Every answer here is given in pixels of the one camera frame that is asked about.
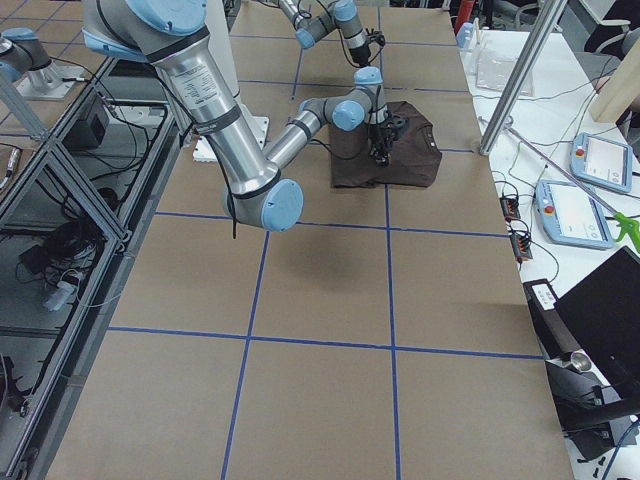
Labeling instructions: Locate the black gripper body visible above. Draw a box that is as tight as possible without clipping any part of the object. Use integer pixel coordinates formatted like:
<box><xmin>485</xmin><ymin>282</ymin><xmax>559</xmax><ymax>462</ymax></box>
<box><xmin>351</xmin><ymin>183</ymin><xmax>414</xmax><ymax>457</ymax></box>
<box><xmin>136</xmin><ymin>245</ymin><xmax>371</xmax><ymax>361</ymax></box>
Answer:
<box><xmin>349</xmin><ymin>44</ymin><xmax>371</xmax><ymax>68</ymax></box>
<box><xmin>368</xmin><ymin>122</ymin><xmax>394</xmax><ymax>158</ymax></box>

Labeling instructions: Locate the dark brown t-shirt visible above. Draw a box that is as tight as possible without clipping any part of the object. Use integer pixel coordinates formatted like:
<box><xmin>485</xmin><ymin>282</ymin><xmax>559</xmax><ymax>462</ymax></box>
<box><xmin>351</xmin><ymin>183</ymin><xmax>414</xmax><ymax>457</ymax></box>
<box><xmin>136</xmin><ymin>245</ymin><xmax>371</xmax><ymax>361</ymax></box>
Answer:
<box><xmin>329</xmin><ymin>101</ymin><xmax>442</xmax><ymax>188</ymax></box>

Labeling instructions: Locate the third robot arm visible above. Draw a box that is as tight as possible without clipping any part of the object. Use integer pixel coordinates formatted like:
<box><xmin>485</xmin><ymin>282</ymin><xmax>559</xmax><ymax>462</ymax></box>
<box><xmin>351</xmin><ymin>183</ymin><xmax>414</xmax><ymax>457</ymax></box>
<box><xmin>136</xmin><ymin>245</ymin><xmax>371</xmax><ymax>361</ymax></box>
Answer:
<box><xmin>1</xmin><ymin>27</ymin><xmax>84</xmax><ymax>100</ymax></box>

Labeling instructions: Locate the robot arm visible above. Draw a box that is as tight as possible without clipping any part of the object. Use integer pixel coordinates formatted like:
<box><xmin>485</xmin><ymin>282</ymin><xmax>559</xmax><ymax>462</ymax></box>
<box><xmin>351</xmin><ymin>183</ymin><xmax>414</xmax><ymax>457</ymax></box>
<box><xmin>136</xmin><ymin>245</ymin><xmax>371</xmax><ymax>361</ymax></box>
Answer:
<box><xmin>83</xmin><ymin>1</ymin><xmax>407</xmax><ymax>232</ymax></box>
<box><xmin>272</xmin><ymin>1</ymin><xmax>377</xmax><ymax>67</ymax></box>

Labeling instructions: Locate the red cylinder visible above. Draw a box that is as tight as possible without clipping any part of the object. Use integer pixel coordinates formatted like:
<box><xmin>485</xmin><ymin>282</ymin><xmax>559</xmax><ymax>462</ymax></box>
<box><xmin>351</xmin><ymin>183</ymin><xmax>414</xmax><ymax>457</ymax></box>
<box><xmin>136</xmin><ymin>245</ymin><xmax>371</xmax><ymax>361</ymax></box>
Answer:
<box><xmin>454</xmin><ymin>0</ymin><xmax>475</xmax><ymax>33</ymax></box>

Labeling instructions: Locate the clear plastic tray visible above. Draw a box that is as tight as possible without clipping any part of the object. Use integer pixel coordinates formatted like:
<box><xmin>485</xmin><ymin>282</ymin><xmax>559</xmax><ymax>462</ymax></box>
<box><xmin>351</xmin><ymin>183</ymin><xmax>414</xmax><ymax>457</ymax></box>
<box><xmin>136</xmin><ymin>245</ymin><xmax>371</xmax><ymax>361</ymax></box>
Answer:
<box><xmin>465</xmin><ymin>34</ymin><xmax>525</xmax><ymax>98</ymax></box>

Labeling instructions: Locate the near teach pendant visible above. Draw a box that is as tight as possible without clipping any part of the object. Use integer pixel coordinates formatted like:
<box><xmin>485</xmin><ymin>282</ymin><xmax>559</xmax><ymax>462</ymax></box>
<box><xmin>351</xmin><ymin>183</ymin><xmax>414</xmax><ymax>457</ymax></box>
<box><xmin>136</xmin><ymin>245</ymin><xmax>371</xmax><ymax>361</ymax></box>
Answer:
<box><xmin>535</xmin><ymin>180</ymin><xmax>614</xmax><ymax>250</ymax></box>

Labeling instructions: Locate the teach pendant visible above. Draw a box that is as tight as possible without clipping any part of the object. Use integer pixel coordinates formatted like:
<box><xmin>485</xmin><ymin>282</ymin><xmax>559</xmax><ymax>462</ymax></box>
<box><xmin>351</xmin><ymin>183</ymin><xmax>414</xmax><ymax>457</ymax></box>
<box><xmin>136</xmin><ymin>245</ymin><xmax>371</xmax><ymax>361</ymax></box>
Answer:
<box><xmin>570</xmin><ymin>132</ymin><xmax>635</xmax><ymax>193</ymax></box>
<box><xmin>535</xmin><ymin>180</ymin><xmax>614</xmax><ymax>250</ymax></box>

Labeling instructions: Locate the far teach pendant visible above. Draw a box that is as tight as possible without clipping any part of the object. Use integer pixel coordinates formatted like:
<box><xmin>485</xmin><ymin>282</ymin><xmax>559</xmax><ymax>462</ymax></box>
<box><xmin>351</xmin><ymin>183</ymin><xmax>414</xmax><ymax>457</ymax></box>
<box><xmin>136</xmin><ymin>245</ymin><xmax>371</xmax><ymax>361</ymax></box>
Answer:
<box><xmin>570</xmin><ymin>132</ymin><xmax>635</xmax><ymax>193</ymax></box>

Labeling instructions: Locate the black monitor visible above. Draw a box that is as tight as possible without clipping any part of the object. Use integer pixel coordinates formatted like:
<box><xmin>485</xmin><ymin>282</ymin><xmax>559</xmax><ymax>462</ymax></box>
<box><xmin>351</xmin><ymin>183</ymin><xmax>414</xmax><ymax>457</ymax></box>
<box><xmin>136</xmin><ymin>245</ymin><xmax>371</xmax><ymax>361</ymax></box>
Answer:
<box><xmin>555</xmin><ymin>247</ymin><xmax>640</xmax><ymax>398</ymax></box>

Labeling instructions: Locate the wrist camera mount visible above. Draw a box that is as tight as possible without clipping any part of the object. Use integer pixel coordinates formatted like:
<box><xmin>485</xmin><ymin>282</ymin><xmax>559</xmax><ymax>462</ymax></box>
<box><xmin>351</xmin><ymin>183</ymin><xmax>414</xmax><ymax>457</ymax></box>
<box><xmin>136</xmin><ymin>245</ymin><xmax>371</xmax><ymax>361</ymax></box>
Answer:
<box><xmin>365</xmin><ymin>29</ymin><xmax>386</xmax><ymax>49</ymax></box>
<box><xmin>385</xmin><ymin>114</ymin><xmax>409</xmax><ymax>138</ymax></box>

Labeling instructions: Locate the aluminium frame post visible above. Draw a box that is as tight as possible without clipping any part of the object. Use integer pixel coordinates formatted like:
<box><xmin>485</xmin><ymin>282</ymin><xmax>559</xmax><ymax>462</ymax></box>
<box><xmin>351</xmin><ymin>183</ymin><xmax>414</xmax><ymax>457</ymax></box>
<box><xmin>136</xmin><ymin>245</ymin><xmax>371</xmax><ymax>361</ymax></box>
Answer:
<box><xmin>479</xmin><ymin>0</ymin><xmax>567</xmax><ymax>156</ymax></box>

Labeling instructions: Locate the green handled reacher grabber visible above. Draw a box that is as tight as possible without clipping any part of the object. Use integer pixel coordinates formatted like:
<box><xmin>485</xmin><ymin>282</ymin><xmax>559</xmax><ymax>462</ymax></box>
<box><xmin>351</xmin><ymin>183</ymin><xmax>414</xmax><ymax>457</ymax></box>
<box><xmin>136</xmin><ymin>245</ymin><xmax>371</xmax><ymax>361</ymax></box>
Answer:
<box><xmin>477</xmin><ymin>115</ymin><xmax>640</xmax><ymax>246</ymax></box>

